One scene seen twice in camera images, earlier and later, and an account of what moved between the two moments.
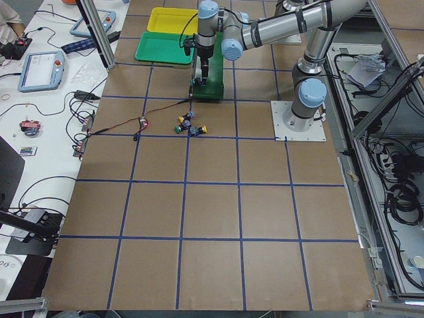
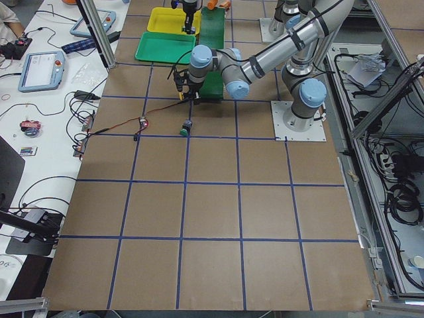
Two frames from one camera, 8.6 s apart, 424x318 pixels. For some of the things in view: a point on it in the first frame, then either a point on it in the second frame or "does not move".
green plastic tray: x=163 y=47 does not move
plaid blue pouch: x=77 y=46 does not move
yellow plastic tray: x=175 y=20 does not move
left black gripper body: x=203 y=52 to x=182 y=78
